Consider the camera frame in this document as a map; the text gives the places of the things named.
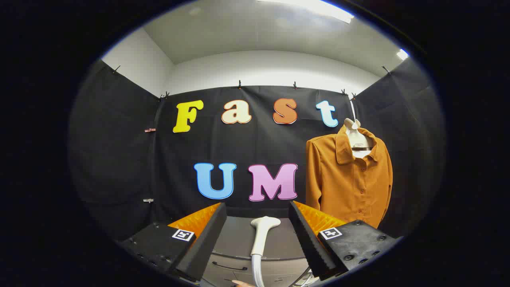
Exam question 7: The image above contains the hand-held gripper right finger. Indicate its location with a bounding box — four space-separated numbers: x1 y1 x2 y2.
288 201 403 281

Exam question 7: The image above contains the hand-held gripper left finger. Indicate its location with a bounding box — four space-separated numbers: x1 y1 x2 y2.
118 202 228 284

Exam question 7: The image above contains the white garment steamer head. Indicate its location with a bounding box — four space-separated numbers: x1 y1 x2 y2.
250 216 281 256

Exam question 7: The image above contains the grey steamer hose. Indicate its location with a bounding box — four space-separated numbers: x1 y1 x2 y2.
251 254 267 287

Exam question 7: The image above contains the orange button shirt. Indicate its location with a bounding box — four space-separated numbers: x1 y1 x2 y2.
306 125 394 230

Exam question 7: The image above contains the white clothes hanger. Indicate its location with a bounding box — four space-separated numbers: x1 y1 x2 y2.
343 100 376 159

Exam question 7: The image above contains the black backdrop cloth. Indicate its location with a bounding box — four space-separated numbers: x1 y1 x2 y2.
68 58 446 244

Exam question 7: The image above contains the black drawer handle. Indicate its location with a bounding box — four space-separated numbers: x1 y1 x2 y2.
212 261 248 272

